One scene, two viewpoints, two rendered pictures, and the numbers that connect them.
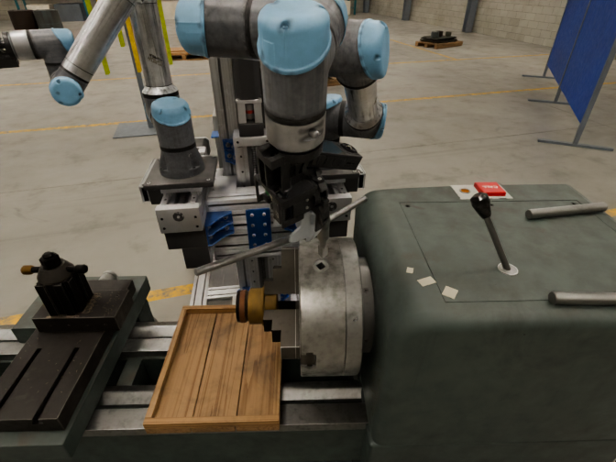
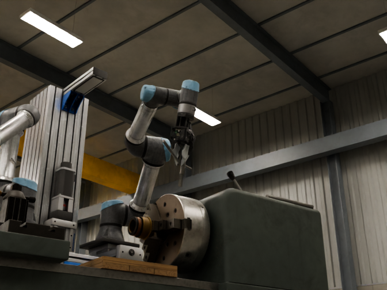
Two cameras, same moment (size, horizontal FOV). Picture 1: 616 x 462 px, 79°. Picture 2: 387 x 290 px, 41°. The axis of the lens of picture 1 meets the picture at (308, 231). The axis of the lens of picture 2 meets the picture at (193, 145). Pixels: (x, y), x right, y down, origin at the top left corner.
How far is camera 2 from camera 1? 1.97 m
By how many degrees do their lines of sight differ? 67
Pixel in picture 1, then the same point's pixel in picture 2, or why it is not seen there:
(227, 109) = (42, 206)
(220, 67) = (43, 181)
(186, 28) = (149, 89)
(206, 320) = not seen: hidden behind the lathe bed
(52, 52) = not seen: outside the picture
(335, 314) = (194, 204)
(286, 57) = (193, 86)
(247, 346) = not seen: hidden behind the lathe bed
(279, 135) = (187, 107)
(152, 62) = (11, 163)
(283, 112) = (190, 100)
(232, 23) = (163, 90)
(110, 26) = (19, 128)
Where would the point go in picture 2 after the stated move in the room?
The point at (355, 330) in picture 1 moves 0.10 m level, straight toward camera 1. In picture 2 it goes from (204, 211) to (215, 204)
